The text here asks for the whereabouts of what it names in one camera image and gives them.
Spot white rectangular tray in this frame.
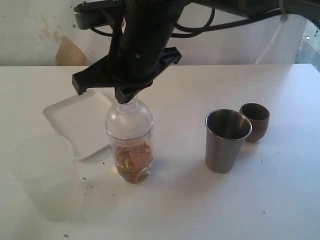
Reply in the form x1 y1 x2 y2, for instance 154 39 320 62
43 89 112 160

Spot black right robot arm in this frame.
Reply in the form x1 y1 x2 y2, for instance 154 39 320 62
72 0 320 104

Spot clear plastic measuring cup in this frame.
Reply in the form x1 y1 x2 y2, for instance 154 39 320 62
107 128 154 184

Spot white cable zip tie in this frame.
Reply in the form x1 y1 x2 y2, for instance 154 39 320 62
254 0 288 65

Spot brown wooden cup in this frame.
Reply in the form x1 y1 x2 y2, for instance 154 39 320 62
239 102 270 143

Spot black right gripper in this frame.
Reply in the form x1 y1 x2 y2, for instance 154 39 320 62
72 37 182 104

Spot brown chunks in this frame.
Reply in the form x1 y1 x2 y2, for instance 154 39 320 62
113 142 153 184

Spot translucent plastic container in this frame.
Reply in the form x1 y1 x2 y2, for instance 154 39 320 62
6 133 79 222

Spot stainless steel cup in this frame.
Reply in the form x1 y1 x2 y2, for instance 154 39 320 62
205 109 252 174

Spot clear dome lid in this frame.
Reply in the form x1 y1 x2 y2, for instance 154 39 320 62
105 98 154 147

